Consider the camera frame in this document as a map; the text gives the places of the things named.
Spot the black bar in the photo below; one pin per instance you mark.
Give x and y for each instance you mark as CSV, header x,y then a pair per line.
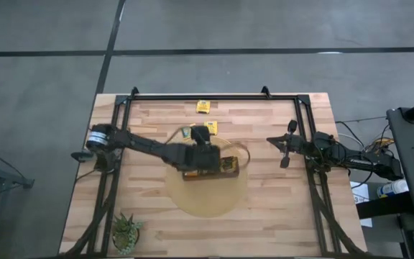
x,y
383,206

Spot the brown wooden tea box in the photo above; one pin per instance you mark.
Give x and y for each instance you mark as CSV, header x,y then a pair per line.
x,y
228,175

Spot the white plastic bottle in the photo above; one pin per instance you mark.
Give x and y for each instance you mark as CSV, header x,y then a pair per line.
x,y
395,187

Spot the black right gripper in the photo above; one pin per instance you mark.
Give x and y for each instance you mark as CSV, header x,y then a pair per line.
x,y
300,145

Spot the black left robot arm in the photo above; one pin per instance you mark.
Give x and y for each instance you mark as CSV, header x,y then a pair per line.
x,y
138,144

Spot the white paper sheet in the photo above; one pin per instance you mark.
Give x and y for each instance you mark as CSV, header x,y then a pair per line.
x,y
359,190

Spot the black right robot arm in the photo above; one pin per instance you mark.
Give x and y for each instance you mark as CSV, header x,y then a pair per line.
x,y
365,162

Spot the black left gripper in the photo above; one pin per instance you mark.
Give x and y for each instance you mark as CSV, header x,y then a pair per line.
x,y
200,158

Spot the small potted green plant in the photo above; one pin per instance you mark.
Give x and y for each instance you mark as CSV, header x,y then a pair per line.
x,y
125,234

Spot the round woven straw placemat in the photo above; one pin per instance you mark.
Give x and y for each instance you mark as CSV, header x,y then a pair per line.
x,y
207,198

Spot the yellow tea packet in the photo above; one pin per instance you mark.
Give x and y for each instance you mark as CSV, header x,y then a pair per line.
x,y
203,106
212,126
186,132

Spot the black aluminium rig frame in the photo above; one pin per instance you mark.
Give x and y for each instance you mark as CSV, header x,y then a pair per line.
x,y
210,97

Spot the orange white tea packet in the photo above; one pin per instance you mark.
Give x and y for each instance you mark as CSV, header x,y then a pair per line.
x,y
189,174

